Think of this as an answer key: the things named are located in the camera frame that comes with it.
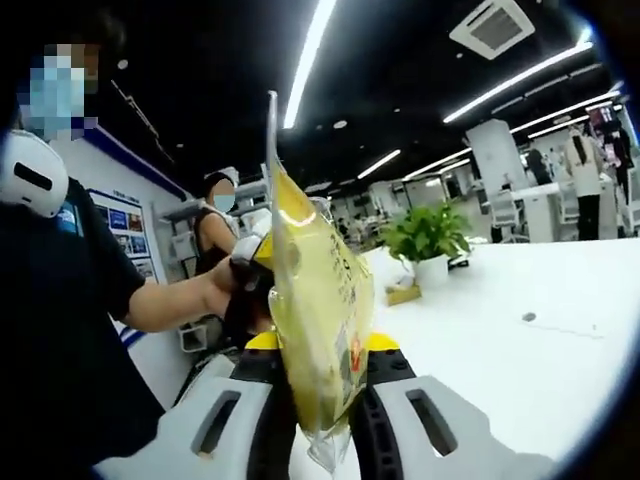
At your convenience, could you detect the ceiling air conditioner vent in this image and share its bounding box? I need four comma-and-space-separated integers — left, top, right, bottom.
448, 0, 537, 62

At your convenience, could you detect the wooden tissue box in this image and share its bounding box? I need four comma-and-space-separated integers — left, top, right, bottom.
383, 280, 424, 307

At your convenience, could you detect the white chest-worn device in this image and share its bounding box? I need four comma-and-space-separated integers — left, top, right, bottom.
0, 128, 70, 220

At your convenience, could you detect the person in black shirt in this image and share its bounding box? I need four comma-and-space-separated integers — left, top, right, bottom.
0, 177, 167, 480

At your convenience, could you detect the green potted plant white pot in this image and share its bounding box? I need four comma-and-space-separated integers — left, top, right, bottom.
378, 201, 472, 287

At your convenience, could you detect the long ceiling light strip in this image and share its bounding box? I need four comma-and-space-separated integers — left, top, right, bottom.
282, 0, 337, 130

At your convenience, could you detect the yellow silicone block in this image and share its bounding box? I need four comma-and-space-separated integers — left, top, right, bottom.
266, 89, 376, 475

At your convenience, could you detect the person's left hand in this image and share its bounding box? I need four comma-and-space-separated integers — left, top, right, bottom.
198, 257, 242, 321

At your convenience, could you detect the wall poster board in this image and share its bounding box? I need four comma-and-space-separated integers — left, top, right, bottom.
87, 188, 160, 287

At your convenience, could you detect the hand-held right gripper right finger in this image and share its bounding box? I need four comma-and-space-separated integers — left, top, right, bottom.
349, 329, 556, 480

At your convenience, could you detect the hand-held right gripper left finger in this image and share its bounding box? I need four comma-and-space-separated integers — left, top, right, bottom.
94, 332, 296, 480

